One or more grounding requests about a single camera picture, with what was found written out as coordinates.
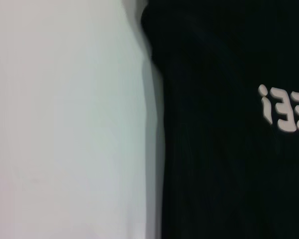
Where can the black shirt with FREE print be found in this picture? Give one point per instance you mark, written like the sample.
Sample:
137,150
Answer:
226,149

